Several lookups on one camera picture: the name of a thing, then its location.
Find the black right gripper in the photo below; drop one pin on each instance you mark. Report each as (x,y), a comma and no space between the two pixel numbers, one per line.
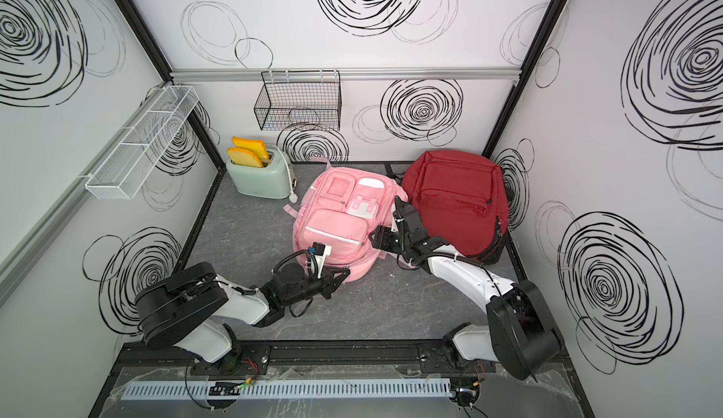
(380,238)

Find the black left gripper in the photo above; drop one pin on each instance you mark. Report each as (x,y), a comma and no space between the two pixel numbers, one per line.
(329,282)

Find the pink backpack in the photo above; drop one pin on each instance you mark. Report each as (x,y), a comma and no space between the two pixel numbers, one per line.
(340,209)

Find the red and black backpack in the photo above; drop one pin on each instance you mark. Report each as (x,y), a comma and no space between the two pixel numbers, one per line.
(492,254)

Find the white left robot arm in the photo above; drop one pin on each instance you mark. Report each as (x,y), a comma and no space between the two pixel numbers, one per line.
(179,311)

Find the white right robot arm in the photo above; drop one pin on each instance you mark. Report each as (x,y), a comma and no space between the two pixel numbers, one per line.
(520,332)

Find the mint green toaster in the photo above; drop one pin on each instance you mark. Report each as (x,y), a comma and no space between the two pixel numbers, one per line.
(273,180)

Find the front toast slice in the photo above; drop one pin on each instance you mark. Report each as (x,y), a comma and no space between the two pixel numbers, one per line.
(245,158)

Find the toast slice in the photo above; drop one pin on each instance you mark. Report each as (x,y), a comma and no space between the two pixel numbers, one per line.
(245,158)
(255,146)

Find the rear toast slice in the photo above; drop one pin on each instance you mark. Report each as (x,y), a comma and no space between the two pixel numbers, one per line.
(255,146)

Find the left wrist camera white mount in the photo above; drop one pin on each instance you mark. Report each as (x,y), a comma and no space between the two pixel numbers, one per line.
(319,252)

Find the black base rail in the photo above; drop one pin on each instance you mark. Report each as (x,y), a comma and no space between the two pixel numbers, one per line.
(428,356)

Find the grey wall rail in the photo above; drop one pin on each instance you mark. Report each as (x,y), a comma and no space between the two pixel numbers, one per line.
(345,74)

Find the black wire basket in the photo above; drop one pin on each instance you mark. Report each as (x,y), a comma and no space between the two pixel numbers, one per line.
(299,97)

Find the grey slotted cable duct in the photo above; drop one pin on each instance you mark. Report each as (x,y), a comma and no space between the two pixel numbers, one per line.
(205,390)

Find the white mesh wall shelf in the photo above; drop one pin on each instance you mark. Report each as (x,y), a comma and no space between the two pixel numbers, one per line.
(143,142)

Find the black corner frame post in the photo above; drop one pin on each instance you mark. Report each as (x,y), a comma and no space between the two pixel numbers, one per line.
(545,30)

